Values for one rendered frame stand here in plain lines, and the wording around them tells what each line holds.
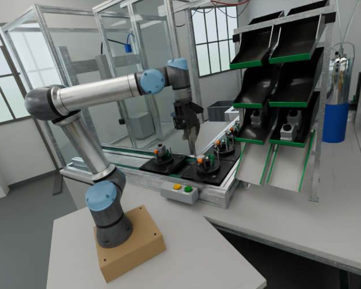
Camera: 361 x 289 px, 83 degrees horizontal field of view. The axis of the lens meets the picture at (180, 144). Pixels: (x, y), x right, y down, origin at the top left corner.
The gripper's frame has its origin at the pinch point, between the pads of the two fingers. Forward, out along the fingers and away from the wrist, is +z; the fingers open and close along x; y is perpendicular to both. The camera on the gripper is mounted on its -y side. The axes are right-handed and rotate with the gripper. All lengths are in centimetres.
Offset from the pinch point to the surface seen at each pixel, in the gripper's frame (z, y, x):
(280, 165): 17.2, -17.6, 33.7
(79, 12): -74, -26, -87
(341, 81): -5, -93, 57
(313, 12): -42, -23, 43
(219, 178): 26.2, -12.2, 5.1
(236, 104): -13.2, -12.1, 16.9
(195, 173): 26.2, -12.4, -10.1
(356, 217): 37, -17, 63
